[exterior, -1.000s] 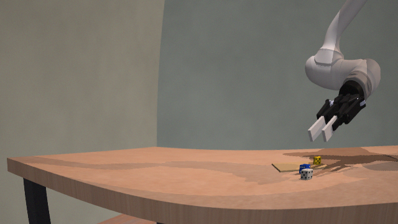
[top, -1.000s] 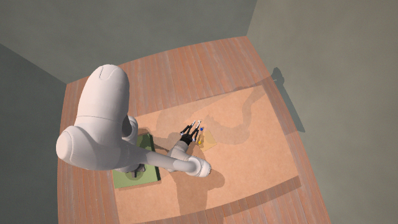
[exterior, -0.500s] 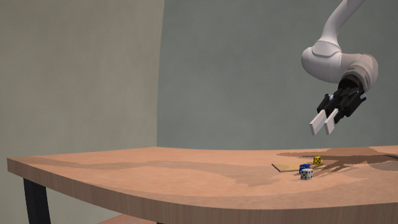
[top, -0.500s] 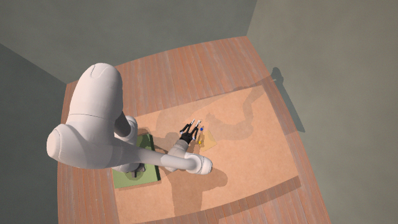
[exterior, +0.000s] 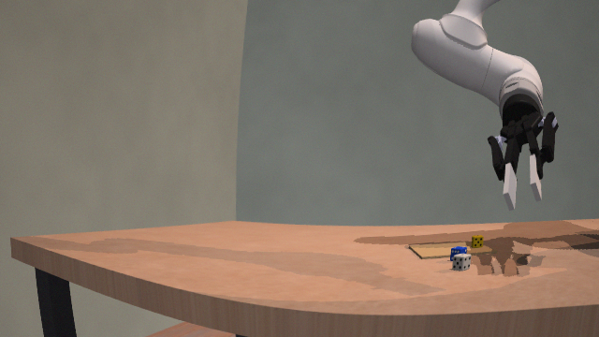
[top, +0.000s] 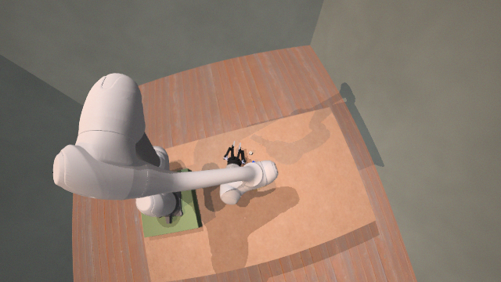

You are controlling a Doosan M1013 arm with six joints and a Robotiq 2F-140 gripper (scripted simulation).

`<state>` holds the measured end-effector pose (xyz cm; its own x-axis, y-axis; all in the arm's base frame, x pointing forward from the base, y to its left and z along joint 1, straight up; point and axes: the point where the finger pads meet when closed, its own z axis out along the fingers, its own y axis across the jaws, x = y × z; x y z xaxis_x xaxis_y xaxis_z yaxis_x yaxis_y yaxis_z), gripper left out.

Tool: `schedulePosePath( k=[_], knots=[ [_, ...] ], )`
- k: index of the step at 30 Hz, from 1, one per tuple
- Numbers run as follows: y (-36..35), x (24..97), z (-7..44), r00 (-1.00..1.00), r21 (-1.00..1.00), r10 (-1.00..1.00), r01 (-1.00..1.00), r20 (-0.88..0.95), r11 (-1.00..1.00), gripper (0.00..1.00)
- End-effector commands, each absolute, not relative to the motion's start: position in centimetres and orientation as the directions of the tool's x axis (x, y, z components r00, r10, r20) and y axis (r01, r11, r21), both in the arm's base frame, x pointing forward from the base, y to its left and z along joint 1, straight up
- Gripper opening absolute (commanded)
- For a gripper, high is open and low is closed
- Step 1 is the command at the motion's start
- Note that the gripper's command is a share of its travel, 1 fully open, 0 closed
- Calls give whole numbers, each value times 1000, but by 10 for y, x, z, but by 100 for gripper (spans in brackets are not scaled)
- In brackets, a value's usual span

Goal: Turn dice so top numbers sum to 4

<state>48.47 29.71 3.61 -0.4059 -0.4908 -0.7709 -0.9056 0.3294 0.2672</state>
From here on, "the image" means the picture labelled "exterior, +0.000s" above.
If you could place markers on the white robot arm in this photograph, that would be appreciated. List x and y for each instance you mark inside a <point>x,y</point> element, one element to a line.
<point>456,48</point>

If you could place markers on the yellow die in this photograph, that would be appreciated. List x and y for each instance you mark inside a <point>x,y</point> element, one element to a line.
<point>477,241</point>

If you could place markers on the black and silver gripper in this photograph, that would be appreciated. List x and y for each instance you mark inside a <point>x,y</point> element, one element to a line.
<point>514,131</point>

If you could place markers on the blue die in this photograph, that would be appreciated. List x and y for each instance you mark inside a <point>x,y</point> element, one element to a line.
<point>457,250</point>

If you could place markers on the tan square mat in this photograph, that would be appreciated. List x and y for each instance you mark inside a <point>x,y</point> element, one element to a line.
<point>441,250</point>

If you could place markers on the grey die with black pips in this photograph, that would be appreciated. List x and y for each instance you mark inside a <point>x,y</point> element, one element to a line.
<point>461,262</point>

